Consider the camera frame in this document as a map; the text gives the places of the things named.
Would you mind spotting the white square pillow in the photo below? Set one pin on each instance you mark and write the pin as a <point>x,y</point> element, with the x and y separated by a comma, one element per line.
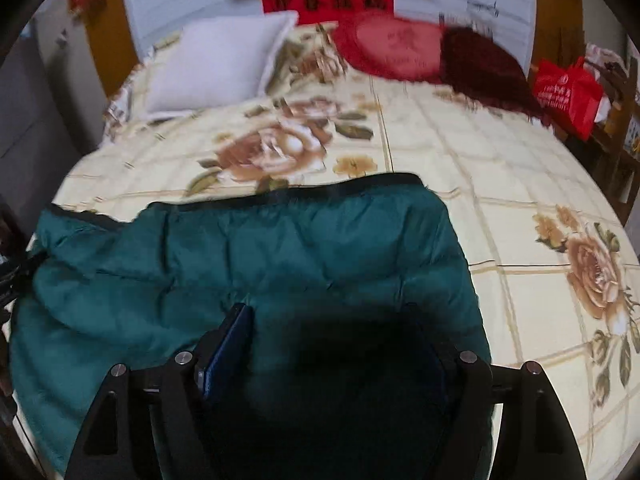
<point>219,62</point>

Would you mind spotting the dark green puffer jacket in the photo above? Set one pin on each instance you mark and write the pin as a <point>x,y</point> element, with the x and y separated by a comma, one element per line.
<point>108,291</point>

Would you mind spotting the dark red velvet cushion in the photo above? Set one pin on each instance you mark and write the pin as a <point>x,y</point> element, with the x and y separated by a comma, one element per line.
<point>474,65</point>

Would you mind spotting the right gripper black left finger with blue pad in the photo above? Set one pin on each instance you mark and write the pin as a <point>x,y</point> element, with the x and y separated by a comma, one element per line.
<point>162,422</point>

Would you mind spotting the wooden chair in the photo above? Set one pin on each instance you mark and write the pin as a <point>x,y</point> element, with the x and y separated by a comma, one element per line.
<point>614,143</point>

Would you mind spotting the floral cream bed sheet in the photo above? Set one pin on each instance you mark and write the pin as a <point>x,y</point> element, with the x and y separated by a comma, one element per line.
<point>556,278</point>

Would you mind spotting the red heart-shaped cushion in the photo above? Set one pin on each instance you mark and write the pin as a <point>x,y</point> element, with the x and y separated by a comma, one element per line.
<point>385,46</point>

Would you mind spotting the red shopping bag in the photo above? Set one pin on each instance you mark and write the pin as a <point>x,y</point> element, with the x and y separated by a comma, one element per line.
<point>570,96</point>

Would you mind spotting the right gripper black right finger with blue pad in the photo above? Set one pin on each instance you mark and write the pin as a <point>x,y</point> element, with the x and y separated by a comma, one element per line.
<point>502,422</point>

